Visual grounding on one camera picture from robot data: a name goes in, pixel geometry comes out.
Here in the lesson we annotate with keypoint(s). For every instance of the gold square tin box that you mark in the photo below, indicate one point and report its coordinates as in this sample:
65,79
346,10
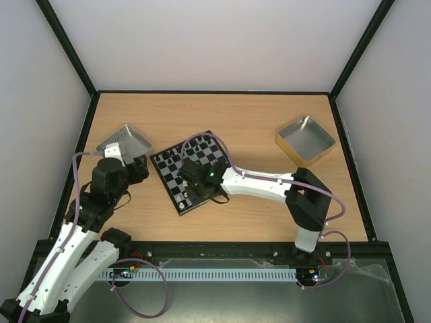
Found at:
304,141

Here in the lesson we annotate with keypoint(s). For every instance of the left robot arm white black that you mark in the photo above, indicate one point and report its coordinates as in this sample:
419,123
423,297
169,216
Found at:
66,275

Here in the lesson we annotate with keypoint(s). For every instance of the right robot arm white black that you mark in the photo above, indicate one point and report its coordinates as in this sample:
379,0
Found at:
305,196

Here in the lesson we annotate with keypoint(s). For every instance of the silver embossed tin lid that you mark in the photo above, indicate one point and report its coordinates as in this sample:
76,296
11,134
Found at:
132,144

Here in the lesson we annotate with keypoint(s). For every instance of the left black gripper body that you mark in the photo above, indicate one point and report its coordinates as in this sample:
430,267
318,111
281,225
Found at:
139,173

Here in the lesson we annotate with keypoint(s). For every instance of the black silver chess board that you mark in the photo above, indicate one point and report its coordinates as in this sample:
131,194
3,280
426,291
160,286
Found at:
180,166

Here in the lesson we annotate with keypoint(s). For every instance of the light blue slotted cable duct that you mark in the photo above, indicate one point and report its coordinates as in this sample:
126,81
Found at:
203,275

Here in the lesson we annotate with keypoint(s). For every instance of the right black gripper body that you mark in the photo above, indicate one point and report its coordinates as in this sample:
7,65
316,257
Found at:
190,171

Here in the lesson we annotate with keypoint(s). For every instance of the black aluminium frame rail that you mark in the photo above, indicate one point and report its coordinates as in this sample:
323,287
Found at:
277,253

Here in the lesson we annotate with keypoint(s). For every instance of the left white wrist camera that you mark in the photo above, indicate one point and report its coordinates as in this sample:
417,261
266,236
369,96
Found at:
113,150

